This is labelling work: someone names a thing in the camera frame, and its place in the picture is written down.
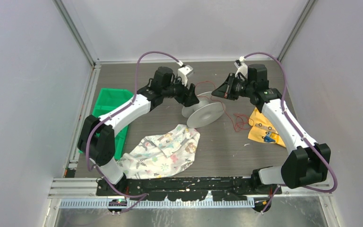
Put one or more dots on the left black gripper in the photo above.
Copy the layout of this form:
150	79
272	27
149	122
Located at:
188	97

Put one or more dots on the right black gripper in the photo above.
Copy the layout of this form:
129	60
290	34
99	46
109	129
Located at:
225	90

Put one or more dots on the grey plastic spool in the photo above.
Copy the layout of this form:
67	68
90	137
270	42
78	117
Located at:
204	113

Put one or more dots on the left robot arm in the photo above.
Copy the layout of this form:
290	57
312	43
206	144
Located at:
97	137

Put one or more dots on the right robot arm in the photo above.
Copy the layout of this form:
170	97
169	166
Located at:
307	159

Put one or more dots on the yellow patterned cloth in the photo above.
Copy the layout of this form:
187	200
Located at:
262	129

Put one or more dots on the white patterned cloth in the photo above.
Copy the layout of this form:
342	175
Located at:
158	156

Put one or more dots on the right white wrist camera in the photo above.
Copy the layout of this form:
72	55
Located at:
242	68

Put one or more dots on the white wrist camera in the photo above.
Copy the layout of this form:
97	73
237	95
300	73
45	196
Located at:
242	68
184	72

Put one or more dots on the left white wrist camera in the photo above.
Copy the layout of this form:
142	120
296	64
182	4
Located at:
184	72

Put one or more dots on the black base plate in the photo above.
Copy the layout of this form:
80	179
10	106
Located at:
234	188

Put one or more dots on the aluminium frame rail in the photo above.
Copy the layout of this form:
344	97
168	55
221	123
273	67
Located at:
93	187

